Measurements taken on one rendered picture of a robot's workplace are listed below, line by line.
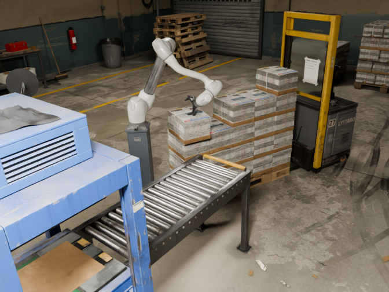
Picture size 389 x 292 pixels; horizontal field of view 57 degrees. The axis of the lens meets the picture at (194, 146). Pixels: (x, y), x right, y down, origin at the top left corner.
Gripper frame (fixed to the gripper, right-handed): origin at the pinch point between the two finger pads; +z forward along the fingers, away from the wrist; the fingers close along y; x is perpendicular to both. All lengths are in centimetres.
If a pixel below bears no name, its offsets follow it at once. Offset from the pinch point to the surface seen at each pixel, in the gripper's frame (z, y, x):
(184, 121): -10.1, 13.3, -12.8
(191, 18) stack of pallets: 526, -279, 346
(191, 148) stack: 10.5, 39.7, -3.2
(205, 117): -11.8, 14.8, 8.3
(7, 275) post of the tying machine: -169, 58, -168
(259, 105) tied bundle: -2, 15, 81
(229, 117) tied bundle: 8, 19, 47
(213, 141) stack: 11.4, 39.1, 23.9
